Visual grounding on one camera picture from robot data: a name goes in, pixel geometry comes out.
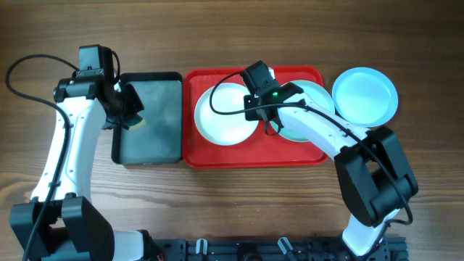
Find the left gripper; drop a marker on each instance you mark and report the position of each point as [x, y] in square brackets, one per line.
[127, 107]

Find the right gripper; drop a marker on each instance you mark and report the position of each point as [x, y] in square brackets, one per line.
[252, 107]

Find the green yellow sponge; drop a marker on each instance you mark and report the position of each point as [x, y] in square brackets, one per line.
[135, 121]

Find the white plate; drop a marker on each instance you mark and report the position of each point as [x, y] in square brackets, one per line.
[223, 130]

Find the light blue plate top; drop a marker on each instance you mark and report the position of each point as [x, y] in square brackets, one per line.
[365, 96]

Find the light blue plate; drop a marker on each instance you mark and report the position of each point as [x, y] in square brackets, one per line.
[320, 96]
[365, 96]

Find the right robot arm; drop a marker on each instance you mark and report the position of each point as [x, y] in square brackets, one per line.
[375, 177]

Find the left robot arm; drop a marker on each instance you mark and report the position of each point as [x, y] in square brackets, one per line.
[60, 222]

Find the red plastic tray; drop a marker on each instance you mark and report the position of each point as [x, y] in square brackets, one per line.
[259, 150]

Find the black water tray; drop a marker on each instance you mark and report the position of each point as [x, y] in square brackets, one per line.
[159, 139]

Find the light blue plate right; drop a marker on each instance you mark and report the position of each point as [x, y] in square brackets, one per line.
[320, 96]

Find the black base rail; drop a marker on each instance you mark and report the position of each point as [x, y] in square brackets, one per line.
[283, 249]

